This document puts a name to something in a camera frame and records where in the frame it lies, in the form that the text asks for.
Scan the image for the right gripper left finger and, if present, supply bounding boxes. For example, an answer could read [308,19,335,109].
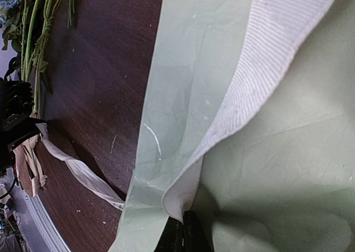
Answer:
[154,217,183,252]

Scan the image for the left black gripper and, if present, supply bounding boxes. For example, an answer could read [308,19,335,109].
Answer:
[1,79,45,174]

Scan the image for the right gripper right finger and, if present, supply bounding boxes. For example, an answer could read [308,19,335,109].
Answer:
[183,210,213,252]

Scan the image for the green wrapping paper sheet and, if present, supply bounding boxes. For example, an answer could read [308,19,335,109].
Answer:
[110,0,354,251]

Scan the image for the beige printed ribbon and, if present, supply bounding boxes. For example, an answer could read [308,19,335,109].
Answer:
[35,0,344,219]

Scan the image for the bunch of fake flowers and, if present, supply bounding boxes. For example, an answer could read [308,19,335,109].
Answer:
[1,0,75,116]

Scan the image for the tan plain ribbon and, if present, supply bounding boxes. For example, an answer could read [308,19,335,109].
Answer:
[14,135,47,198]

